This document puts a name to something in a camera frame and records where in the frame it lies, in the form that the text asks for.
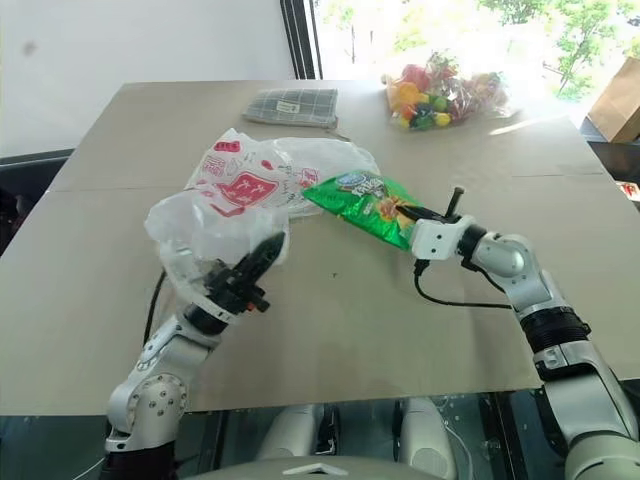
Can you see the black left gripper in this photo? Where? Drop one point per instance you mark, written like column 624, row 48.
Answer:
column 235, row 290

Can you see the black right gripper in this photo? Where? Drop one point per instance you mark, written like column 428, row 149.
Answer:
column 446, row 218

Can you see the white red-printed plastic bag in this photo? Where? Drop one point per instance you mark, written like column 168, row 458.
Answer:
column 240, row 190

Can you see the green chips bag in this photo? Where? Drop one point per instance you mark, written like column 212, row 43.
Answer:
column 360, row 205

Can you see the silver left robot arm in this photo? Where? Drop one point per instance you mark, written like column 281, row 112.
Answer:
column 160, row 370

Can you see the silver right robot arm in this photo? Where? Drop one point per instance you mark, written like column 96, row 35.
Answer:
column 560, row 340

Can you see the clear bag of colourful toys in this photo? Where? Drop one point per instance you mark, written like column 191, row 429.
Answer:
column 440, row 95

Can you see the grey checked folded cloth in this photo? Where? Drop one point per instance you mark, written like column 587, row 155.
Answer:
column 290, row 106

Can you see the silver rounded robot leg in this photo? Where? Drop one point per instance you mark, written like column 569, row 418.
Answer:
column 295, row 430
column 427, row 430

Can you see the red and white packet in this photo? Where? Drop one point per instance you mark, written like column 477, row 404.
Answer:
column 631, row 191

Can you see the brown cardboard box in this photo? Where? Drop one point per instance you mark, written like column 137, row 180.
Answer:
column 617, row 105

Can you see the grey robot torso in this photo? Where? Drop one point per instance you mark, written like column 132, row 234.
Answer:
column 320, row 467

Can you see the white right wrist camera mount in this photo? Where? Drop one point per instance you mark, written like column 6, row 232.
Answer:
column 442, row 240

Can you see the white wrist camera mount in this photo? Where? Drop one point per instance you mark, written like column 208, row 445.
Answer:
column 442, row 240
column 217, row 310

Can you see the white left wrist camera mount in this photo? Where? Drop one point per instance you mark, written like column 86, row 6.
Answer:
column 217, row 310

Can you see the black window frame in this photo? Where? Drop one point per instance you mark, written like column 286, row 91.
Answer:
column 302, row 37

